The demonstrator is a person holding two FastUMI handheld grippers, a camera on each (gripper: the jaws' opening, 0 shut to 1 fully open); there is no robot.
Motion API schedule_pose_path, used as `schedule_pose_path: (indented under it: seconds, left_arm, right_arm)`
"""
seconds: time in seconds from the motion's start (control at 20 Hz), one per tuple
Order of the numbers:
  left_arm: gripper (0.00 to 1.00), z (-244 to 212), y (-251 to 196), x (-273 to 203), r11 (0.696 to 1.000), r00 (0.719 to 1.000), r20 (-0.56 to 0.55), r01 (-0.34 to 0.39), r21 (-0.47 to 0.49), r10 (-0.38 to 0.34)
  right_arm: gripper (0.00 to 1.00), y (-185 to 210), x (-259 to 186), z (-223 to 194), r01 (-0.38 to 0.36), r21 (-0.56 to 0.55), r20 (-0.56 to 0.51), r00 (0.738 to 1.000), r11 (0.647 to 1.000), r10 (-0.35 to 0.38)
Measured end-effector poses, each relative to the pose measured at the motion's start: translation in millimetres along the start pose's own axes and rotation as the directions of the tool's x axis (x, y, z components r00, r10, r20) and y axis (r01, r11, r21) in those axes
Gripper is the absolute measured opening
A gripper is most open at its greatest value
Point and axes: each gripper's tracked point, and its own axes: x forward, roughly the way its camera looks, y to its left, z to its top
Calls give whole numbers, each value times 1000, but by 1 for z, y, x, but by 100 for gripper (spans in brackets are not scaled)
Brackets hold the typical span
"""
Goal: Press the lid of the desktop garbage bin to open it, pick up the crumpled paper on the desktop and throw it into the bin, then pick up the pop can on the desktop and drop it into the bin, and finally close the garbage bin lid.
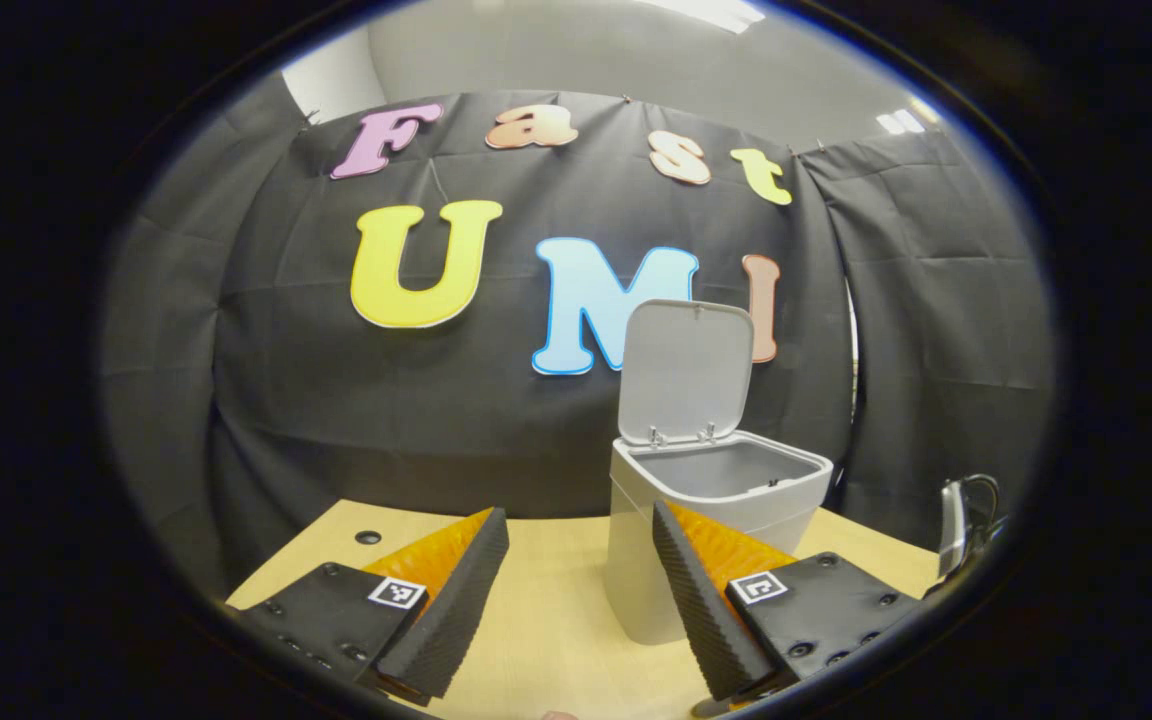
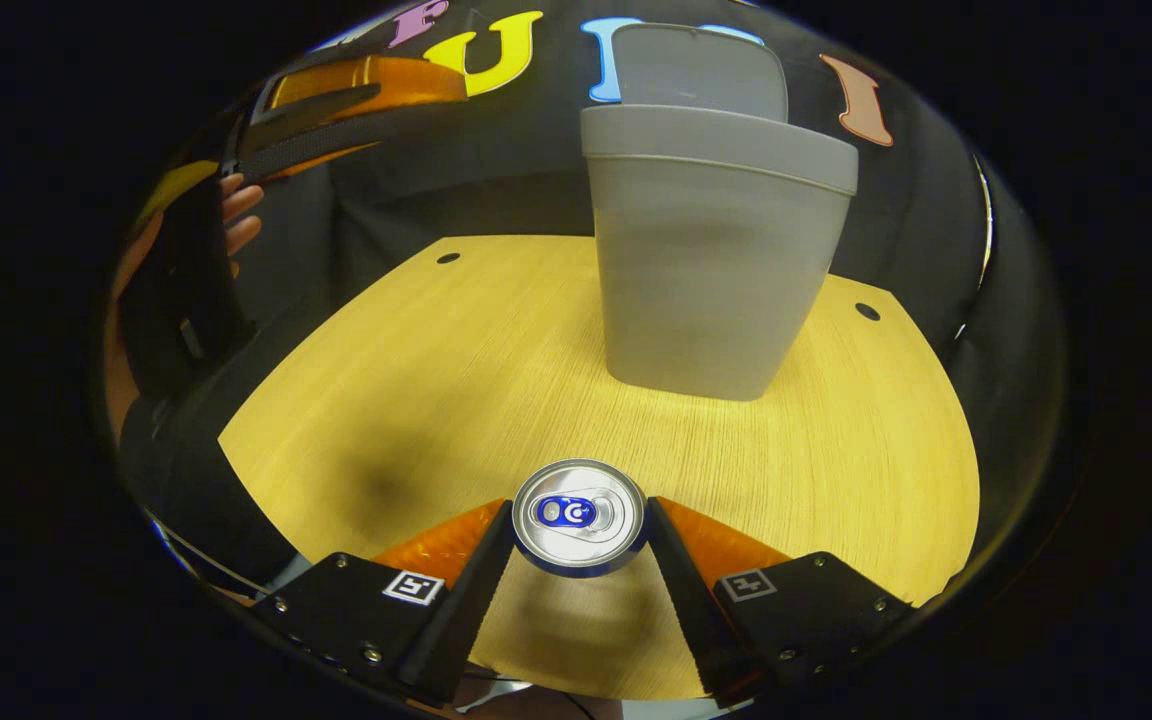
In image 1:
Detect black backdrop cloth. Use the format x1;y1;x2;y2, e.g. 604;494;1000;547
101;90;1055;591

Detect small ceiling light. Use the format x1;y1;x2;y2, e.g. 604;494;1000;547
876;97;942;136

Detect large ceiling light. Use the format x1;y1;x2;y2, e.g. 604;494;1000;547
636;0;767;33

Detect wooden desktop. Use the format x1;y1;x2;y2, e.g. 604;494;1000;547
224;498;942;720

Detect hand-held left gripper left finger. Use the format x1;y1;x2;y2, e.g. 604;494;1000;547
226;507;512;701

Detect white desktop garbage bin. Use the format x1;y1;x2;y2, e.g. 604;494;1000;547
604;298;834;646

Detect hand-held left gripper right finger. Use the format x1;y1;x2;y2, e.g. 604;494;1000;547
651;500;927;701

